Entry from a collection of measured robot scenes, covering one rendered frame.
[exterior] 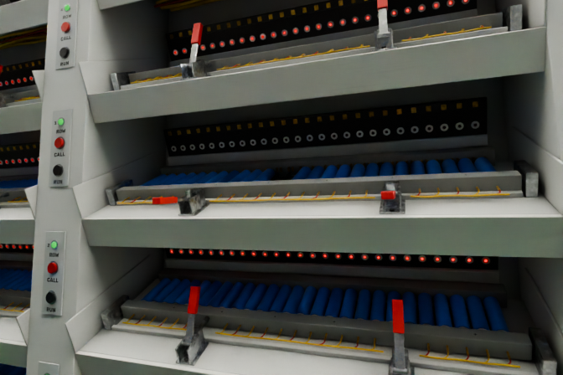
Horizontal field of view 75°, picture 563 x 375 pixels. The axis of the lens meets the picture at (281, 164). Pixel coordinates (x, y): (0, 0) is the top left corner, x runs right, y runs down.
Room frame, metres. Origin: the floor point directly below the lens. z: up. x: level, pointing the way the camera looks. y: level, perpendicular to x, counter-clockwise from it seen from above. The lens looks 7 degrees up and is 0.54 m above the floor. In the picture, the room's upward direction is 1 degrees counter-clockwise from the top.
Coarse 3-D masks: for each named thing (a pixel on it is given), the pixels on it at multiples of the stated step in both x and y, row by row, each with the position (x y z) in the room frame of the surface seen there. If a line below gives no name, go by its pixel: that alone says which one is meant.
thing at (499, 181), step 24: (120, 192) 0.59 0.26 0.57; (144, 192) 0.57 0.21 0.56; (168, 192) 0.56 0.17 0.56; (216, 192) 0.53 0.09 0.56; (240, 192) 0.52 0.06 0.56; (264, 192) 0.51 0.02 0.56; (288, 192) 0.50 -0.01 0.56; (312, 192) 0.49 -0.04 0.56; (336, 192) 0.48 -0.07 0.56; (360, 192) 0.47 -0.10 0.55; (408, 192) 0.45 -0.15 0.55; (432, 192) 0.44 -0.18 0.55
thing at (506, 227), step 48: (384, 144) 0.57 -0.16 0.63; (432, 144) 0.55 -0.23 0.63; (480, 144) 0.53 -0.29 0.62; (528, 144) 0.44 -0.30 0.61; (96, 192) 0.58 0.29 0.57; (528, 192) 0.40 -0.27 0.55; (96, 240) 0.56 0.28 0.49; (144, 240) 0.53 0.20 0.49; (192, 240) 0.51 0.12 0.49; (240, 240) 0.48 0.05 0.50; (288, 240) 0.46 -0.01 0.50; (336, 240) 0.44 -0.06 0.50; (384, 240) 0.42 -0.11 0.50; (432, 240) 0.41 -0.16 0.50; (480, 240) 0.39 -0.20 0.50; (528, 240) 0.38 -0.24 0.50
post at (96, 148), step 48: (96, 0) 0.57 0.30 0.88; (144, 0) 0.67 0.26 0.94; (48, 48) 0.59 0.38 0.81; (96, 48) 0.57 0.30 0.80; (144, 48) 0.68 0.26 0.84; (48, 96) 0.58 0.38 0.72; (48, 144) 0.58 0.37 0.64; (96, 144) 0.58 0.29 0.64; (144, 144) 0.68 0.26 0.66; (48, 192) 0.58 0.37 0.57; (96, 288) 0.59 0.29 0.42; (48, 336) 0.57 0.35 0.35
